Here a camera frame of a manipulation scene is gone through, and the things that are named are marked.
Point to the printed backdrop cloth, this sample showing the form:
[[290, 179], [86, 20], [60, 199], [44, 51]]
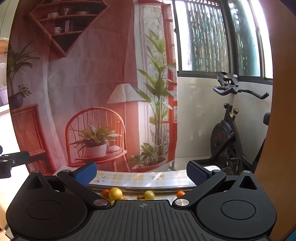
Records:
[[92, 81]]

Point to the large yellow pomelo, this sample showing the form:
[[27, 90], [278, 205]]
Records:
[[115, 193]]

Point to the black exercise bike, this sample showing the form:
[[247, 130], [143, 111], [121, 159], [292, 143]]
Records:
[[222, 136]]

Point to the plaid floral tablecloth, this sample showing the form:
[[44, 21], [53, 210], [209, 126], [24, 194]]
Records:
[[129, 177]]

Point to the yellow citrus fruit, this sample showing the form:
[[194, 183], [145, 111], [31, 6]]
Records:
[[149, 195]]

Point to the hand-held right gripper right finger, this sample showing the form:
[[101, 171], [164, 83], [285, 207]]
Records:
[[196, 174]]

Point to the barred window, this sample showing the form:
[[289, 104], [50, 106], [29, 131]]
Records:
[[203, 34]]

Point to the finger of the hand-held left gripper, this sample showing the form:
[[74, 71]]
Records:
[[18, 158]]

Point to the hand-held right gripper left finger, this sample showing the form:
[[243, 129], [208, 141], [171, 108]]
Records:
[[86, 174]]

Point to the telescopic metal pole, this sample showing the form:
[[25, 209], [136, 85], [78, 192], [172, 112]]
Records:
[[138, 186]]

